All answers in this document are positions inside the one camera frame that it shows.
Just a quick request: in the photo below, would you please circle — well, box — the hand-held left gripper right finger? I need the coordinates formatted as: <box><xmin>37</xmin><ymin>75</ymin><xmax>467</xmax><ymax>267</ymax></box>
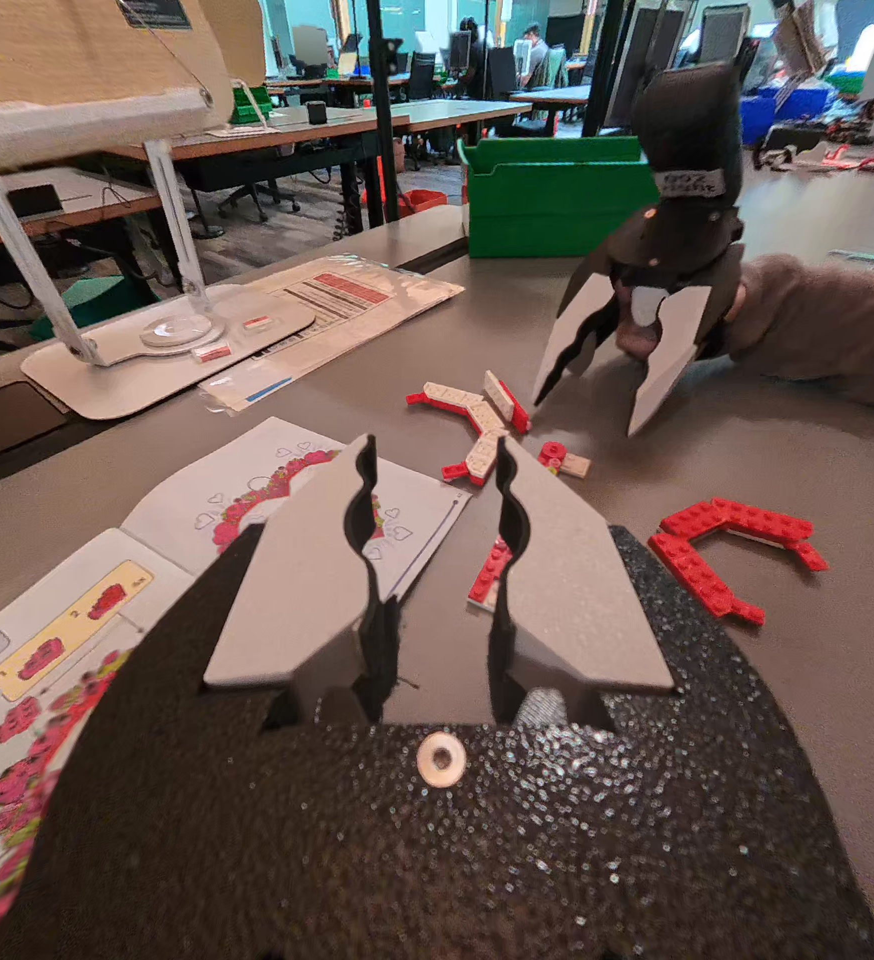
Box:
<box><xmin>488</xmin><ymin>435</ymin><xmax>678</xmax><ymax>733</ymax></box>

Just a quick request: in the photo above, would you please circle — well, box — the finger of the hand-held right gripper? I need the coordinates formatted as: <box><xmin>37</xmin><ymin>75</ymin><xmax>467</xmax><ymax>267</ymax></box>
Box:
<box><xmin>533</xmin><ymin>271</ymin><xmax>621</xmax><ymax>408</ymax></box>
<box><xmin>626</xmin><ymin>285</ymin><xmax>714</xmax><ymax>438</ymax></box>

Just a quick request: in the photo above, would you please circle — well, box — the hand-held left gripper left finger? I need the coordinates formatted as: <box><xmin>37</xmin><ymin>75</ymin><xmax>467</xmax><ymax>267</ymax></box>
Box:
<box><xmin>203</xmin><ymin>433</ymin><xmax>402</xmax><ymax>727</ymax></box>

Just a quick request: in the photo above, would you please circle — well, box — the red and white lego piece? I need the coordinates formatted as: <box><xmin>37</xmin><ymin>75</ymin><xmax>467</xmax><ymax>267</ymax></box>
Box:
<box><xmin>467</xmin><ymin>534</ymin><xmax>516</xmax><ymax>610</ymax></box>

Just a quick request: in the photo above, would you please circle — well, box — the white and red branched lego assembly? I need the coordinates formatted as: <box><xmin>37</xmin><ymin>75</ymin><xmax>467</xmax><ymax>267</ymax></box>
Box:
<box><xmin>405</xmin><ymin>369</ymin><xmax>533</xmax><ymax>486</ymax></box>

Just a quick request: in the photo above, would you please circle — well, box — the red curved lego assembly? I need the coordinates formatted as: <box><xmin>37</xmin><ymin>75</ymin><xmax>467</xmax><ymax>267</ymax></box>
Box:
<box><xmin>647</xmin><ymin>497</ymin><xmax>830</xmax><ymax>627</ymax></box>

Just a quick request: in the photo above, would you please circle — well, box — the small red stud lego piece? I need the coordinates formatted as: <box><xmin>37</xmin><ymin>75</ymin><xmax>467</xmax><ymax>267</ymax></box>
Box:
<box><xmin>538</xmin><ymin>441</ymin><xmax>592</xmax><ymax>479</ymax></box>

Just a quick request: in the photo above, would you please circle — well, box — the lego instruction booklet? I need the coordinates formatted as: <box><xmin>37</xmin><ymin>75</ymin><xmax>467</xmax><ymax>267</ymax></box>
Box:
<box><xmin>0</xmin><ymin>416</ymin><xmax>473</xmax><ymax>939</ymax></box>

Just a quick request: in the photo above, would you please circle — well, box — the person's right hand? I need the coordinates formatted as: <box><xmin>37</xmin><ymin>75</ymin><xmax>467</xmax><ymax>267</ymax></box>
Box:
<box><xmin>615</xmin><ymin>321</ymin><xmax>663</xmax><ymax>363</ymax></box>

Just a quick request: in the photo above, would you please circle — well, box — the blue storage bin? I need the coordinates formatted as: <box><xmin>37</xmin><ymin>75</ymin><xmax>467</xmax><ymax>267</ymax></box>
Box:
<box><xmin>743</xmin><ymin>81</ymin><xmax>837</xmax><ymax>145</ymax></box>

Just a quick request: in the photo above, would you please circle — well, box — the green plastic bin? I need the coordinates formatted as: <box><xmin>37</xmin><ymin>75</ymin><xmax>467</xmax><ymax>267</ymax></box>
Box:
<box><xmin>458</xmin><ymin>135</ymin><xmax>663</xmax><ymax>260</ymax></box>

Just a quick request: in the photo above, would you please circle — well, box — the clear plastic bag with papers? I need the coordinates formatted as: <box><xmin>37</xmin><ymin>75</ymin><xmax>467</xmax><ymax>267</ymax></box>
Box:
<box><xmin>197</xmin><ymin>253</ymin><xmax>466</xmax><ymax>415</ymax></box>

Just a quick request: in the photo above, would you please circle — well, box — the grey office table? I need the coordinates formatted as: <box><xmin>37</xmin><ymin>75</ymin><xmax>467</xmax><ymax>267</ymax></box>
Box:
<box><xmin>399</xmin><ymin>99</ymin><xmax>534</xmax><ymax>138</ymax></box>

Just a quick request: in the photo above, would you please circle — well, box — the wood-grain head white desk lamp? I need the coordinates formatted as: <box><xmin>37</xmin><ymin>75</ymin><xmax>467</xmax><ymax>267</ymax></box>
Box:
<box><xmin>0</xmin><ymin>0</ymin><xmax>318</xmax><ymax>421</ymax></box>

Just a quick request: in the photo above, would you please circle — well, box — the black overhead stand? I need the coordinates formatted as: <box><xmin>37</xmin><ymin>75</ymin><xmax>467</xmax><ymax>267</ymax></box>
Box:
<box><xmin>364</xmin><ymin>0</ymin><xmax>627</xmax><ymax>226</ymax></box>

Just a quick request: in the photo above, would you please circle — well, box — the long office table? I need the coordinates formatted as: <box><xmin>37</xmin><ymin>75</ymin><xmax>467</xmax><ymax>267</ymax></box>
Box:
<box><xmin>107</xmin><ymin>105</ymin><xmax>411</xmax><ymax>226</ymax></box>

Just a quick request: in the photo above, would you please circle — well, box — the green floor object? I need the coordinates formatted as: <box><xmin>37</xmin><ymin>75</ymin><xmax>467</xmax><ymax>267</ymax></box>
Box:
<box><xmin>30</xmin><ymin>275</ymin><xmax>162</xmax><ymax>340</ymax></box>

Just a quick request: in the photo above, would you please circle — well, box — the small green bin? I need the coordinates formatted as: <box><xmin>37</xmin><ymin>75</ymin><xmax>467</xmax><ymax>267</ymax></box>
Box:
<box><xmin>228</xmin><ymin>82</ymin><xmax>273</xmax><ymax>126</ymax></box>

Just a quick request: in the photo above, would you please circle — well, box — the wooden edge desk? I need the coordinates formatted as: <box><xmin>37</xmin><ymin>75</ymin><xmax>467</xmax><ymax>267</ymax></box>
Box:
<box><xmin>0</xmin><ymin>165</ymin><xmax>162</xmax><ymax>252</ymax></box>

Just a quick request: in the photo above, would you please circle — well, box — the black flat device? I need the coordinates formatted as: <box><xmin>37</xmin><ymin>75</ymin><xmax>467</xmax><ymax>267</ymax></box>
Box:
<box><xmin>0</xmin><ymin>183</ymin><xmax>63</xmax><ymax>230</ymax></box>

